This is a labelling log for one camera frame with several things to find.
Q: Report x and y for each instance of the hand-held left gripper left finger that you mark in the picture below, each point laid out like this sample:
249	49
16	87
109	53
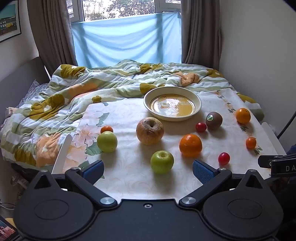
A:
93	172

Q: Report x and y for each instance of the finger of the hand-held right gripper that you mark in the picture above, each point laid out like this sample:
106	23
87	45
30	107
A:
264	162

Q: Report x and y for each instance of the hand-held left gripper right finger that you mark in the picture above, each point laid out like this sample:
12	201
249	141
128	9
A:
203	172

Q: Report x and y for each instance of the large orange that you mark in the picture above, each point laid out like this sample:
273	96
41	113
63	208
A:
190	145

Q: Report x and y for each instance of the green apple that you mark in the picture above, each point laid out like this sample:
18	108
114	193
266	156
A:
161	162
107	141

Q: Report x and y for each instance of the medium orange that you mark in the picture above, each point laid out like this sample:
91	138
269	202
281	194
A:
243	115

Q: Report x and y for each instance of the large wrinkled apple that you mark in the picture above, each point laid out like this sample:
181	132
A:
149	131

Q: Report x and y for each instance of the cream bowl with yellow inside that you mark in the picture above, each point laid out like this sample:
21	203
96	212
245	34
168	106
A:
172	106

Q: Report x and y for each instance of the white board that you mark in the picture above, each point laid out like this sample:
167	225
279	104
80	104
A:
62	153
272	144

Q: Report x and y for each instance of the small tangerine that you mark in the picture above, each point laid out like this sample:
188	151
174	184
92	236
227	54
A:
106	129
251	142

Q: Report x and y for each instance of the red cherry tomato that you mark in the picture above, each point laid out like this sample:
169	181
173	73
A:
201	127
223	158

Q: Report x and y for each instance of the floral tablecloth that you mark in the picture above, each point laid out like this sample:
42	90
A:
129	166

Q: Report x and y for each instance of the brown kiwi with green sticker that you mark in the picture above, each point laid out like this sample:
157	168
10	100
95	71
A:
215	121

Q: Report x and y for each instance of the floral quilt blanket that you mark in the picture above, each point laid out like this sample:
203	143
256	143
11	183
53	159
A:
57	102

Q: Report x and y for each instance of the patterned bed sheet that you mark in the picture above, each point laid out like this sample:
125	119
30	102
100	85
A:
32	89

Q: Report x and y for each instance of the small cardboard box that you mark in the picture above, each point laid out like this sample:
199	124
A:
10	110

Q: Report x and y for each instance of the laptop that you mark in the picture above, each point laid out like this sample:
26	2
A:
7	229

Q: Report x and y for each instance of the grey bed headboard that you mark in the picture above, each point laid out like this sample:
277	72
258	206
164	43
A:
18	74

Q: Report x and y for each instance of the light blue window cloth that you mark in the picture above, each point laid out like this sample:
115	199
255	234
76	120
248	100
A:
124	39

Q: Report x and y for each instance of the brown curtain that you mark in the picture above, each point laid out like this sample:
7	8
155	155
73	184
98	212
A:
201	30
53	30

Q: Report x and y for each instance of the window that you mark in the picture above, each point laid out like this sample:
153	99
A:
118	8

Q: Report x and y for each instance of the framed wall picture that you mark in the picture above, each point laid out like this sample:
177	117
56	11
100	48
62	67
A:
8	20

